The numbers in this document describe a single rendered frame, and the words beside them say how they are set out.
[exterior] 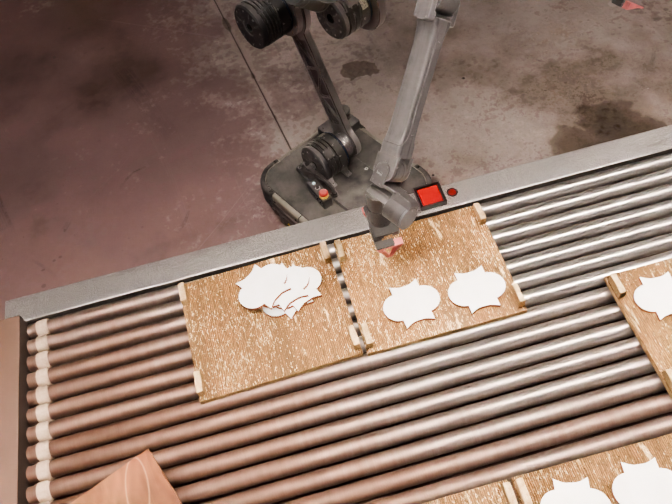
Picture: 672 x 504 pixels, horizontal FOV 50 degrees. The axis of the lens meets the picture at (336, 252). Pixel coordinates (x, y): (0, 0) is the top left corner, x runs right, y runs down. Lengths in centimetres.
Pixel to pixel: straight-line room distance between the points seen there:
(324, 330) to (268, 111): 205
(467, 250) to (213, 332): 69
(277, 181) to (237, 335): 131
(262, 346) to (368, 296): 30
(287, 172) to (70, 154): 125
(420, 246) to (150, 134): 213
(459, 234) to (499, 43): 214
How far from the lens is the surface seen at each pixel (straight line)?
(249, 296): 183
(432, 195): 203
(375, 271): 187
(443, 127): 350
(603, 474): 169
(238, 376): 178
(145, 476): 164
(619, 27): 413
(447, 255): 190
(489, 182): 208
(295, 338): 180
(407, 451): 168
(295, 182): 301
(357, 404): 172
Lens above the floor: 250
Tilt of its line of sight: 55 degrees down
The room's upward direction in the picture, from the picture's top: 10 degrees counter-clockwise
